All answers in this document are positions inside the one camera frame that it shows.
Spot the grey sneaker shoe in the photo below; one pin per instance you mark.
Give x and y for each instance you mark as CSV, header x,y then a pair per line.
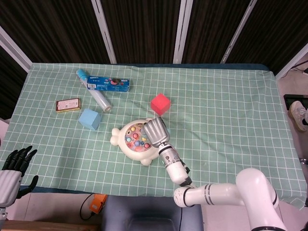
x,y
298,114

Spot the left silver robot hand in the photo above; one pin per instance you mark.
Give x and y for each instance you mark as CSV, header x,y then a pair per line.
x,y
8,185

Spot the black flat device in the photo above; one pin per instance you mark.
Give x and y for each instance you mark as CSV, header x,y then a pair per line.
x,y
288,99

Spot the blue cookie box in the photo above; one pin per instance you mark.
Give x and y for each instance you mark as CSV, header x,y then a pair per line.
x,y
103,84

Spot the clear cling film roll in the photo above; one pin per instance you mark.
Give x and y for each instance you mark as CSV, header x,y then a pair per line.
x,y
99,99

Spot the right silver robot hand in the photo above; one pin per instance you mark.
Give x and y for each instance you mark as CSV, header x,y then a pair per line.
x,y
156,131

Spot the blue foam cube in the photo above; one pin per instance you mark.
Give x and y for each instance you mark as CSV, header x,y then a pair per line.
x,y
89,119

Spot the small brown yellow box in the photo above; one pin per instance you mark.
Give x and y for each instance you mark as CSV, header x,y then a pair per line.
x,y
68,104

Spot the red foam cube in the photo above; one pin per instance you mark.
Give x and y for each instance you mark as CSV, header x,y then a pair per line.
x,y
160,104

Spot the white screen frame post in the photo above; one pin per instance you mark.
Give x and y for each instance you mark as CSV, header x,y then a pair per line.
x,y
14,48
291,63
238,31
103,31
183,31

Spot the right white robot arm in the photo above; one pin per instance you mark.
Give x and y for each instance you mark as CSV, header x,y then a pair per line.
x,y
216,195

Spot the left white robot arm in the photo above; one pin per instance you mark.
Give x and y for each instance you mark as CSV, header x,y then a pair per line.
x,y
2,211

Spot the white fish-shaped button toy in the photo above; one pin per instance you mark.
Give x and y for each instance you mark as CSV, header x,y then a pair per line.
x,y
134,155

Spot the orange floor device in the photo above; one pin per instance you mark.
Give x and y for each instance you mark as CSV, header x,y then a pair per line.
x,y
97,204

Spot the small black floor object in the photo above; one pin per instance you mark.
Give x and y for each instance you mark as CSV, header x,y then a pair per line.
x,y
304,160

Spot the green checked tablecloth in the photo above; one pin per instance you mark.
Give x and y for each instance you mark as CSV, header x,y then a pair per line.
x,y
216,144

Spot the grey blue padded seat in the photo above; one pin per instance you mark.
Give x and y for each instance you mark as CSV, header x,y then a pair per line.
x,y
144,214

